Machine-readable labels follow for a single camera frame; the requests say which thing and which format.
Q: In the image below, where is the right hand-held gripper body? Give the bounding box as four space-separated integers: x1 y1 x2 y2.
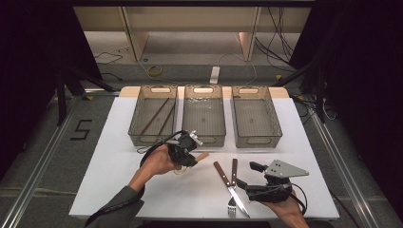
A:
245 159 310 203

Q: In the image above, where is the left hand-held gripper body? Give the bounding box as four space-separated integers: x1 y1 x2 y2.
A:
166 129 204 156

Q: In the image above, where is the wooden-handled fork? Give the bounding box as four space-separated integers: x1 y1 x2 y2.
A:
227 158 239 219

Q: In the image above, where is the wooden-handled knife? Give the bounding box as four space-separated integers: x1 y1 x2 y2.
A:
213 161 251 219

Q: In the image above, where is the dark brown chopstick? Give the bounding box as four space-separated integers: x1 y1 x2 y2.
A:
140 97 170 136
156 104 177 136

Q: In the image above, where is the translucent grey plastic bin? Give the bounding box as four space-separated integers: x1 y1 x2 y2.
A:
127 85 179 147
230 85 283 149
181 84 227 148

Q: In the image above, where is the person's left hand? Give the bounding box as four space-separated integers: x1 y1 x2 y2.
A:
139 144 182 179

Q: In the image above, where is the person's right hand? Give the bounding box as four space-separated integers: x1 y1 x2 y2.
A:
261 191 305 222

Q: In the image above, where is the white power strip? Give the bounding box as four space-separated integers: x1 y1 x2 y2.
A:
209 66 221 86

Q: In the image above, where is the white table mat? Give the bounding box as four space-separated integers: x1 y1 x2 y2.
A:
68 95 340 220

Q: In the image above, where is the yellow tape roll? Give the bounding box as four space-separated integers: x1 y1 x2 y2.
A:
147 65 163 77

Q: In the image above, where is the black metal stand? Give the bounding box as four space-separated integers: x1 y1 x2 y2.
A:
272 60 327 124
55 63 117 127

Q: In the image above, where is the light wooden shelf unit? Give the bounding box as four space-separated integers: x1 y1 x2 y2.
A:
73 6 312 63

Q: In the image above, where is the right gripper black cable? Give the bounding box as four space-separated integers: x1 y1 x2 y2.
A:
289 182 309 216

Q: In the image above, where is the aluminium floor rail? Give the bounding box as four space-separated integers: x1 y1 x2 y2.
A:
308 110 381 228
0 94 84 228

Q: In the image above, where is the white floor cable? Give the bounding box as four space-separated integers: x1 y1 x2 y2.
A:
218 51 259 86

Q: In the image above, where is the thin black floor cable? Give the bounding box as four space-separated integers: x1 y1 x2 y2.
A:
94 51 124 66

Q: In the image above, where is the bundle of black cables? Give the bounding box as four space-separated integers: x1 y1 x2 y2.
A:
255 7 297 72

